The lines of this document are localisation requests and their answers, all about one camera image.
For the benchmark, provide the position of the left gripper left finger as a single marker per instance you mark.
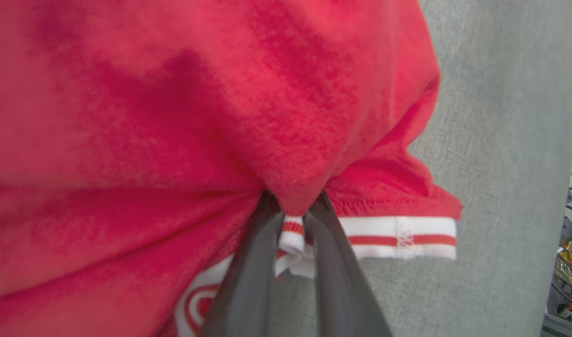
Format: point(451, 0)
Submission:
point(248, 281)

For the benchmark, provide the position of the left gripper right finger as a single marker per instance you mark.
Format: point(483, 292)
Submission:
point(340, 281)

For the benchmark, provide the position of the red white-trimmed garment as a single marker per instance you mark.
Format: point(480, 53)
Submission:
point(173, 117)

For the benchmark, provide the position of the yellow foil bundle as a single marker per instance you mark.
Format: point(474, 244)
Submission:
point(571, 262)

